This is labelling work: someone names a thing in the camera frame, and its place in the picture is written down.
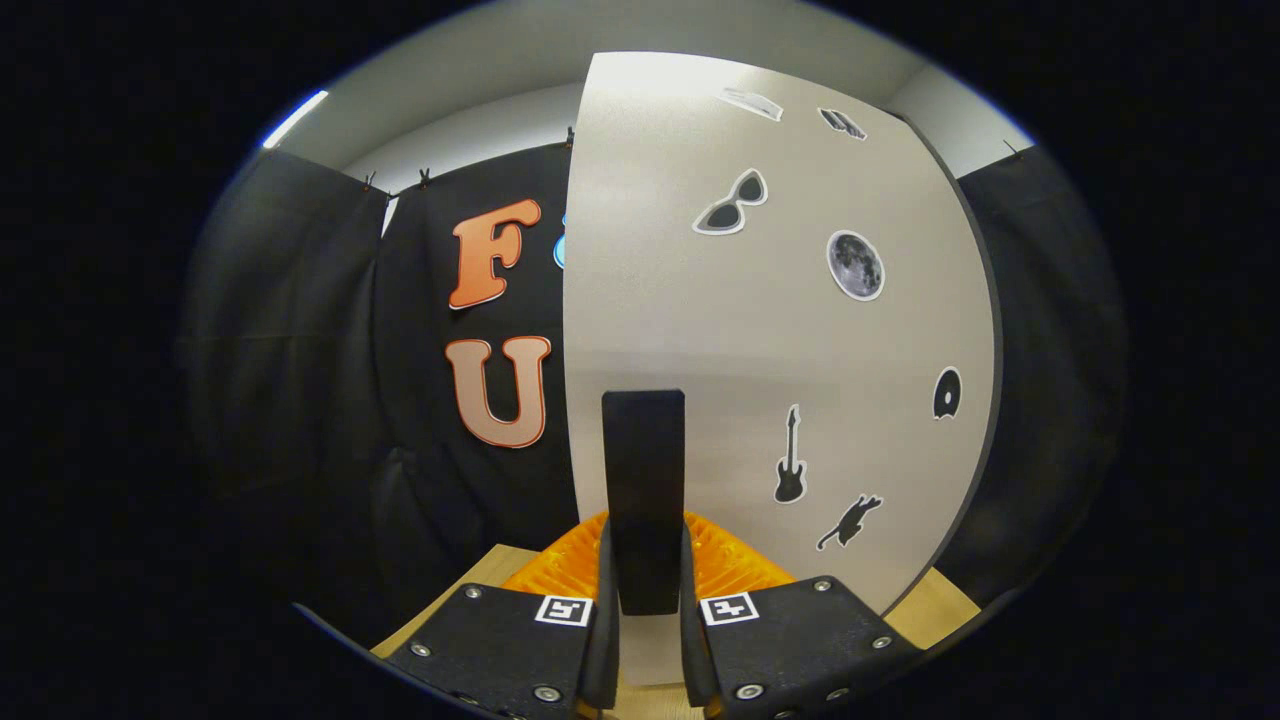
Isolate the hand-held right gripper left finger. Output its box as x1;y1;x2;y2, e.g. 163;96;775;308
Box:
383;510;623;720

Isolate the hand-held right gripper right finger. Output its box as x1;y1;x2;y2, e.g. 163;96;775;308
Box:
679;510;923;720

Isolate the black door handle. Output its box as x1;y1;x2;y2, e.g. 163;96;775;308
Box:
601;389;688;617

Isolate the beige cabinet door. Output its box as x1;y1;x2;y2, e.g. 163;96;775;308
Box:
562;50;1003;691

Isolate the black backdrop cloth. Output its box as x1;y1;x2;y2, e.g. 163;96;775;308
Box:
175;140;1126;641

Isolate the narrow ceiling light strip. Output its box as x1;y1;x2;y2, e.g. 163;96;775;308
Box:
261;89;330;150

